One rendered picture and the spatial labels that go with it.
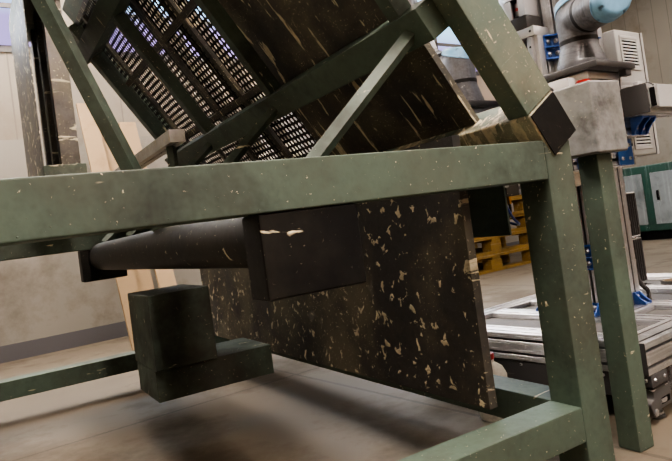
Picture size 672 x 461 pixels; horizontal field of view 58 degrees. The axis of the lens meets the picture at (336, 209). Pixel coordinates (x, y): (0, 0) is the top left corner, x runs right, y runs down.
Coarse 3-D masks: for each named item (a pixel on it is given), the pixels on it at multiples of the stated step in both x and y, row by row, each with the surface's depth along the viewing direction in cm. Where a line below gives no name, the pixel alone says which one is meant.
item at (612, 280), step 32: (608, 160) 155; (608, 192) 154; (608, 224) 153; (608, 256) 153; (608, 288) 154; (608, 320) 155; (608, 352) 156; (640, 384) 154; (640, 416) 153; (640, 448) 152
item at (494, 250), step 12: (516, 204) 622; (516, 216) 613; (516, 228) 613; (480, 240) 575; (492, 240) 586; (504, 240) 659; (480, 252) 589; (492, 252) 584; (504, 252) 593; (528, 252) 617; (480, 264) 645; (492, 264) 582; (516, 264) 602
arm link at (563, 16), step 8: (560, 0) 192; (568, 0) 190; (560, 8) 192; (568, 8) 188; (560, 16) 192; (568, 16) 188; (560, 24) 192; (568, 24) 189; (576, 24) 186; (560, 32) 193; (568, 32) 190; (576, 32) 189; (584, 32) 188; (592, 32) 189; (560, 40) 194
